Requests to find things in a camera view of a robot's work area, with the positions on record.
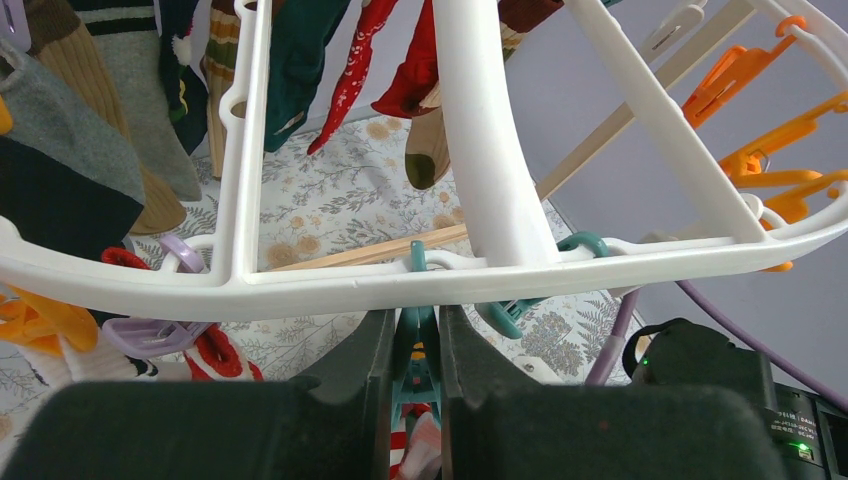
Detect red patterned hanging sock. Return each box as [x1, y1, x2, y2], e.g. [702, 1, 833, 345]
[307, 0, 398, 155]

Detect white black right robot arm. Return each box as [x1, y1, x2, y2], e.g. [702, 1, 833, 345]
[440, 306, 847, 479]

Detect wooden hanger stand frame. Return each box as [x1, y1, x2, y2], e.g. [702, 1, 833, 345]
[281, 1, 755, 271]

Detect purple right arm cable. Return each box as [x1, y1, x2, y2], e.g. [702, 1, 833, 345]
[586, 279, 848, 413]

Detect dark teal hanging sock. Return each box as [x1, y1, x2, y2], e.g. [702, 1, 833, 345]
[264, 0, 350, 153]

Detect orange clothespin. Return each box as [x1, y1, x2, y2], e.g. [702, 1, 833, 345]
[681, 15, 807, 129]

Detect olive striped hanging sock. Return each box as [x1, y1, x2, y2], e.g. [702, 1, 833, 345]
[405, 0, 564, 190]

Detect lilac clothespin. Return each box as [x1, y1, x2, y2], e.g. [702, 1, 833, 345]
[102, 234, 212, 359]

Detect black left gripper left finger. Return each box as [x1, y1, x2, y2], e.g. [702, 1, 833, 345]
[3, 310, 395, 479]

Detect large red sock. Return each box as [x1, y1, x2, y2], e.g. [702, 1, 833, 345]
[389, 403, 442, 479]

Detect teal clothespin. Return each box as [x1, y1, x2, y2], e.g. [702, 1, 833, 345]
[390, 239, 443, 425]

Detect grey sock tip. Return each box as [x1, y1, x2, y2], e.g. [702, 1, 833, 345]
[1, 40, 146, 204]

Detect white oval clip hanger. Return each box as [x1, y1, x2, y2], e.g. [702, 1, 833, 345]
[1, 1, 847, 322]

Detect white sock black stripes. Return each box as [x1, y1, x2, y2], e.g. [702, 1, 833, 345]
[16, 336, 192, 389]

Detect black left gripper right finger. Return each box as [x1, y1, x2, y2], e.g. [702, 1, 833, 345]
[439, 305, 787, 479]

